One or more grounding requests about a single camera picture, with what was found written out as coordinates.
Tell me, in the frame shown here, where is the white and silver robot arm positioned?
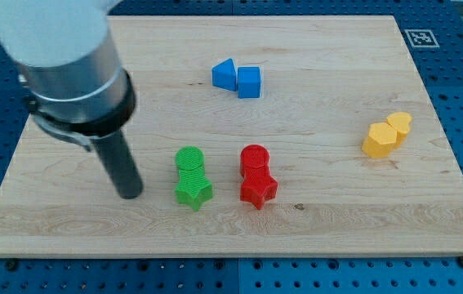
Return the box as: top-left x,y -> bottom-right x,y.
0,0 -> 135,149

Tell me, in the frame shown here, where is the red cylinder block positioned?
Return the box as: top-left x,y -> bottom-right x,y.
240,145 -> 269,177

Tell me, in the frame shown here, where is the wooden board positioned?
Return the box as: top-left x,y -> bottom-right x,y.
0,16 -> 463,259

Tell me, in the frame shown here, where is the green cylinder block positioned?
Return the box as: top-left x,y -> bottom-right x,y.
175,146 -> 204,171

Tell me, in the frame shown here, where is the red star block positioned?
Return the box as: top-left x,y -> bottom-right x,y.
240,165 -> 278,210

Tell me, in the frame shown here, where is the green star block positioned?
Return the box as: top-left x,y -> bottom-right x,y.
175,166 -> 213,212

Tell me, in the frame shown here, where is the blue cube block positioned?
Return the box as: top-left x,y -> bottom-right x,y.
238,67 -> 261,99

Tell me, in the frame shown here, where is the blue triangle block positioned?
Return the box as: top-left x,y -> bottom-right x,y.
211,58 -> 237,91

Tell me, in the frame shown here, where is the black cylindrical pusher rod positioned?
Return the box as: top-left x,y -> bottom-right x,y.
91,130 -> 144,199

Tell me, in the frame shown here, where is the yellow hexagon block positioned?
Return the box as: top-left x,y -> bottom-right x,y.
362,122 -> 398,158

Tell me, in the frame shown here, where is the yellow heart block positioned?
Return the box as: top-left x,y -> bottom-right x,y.
386,112 -> 412,149

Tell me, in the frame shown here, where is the white fiducial marker tag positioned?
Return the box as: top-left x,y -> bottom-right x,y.
404,29 -> 439,48

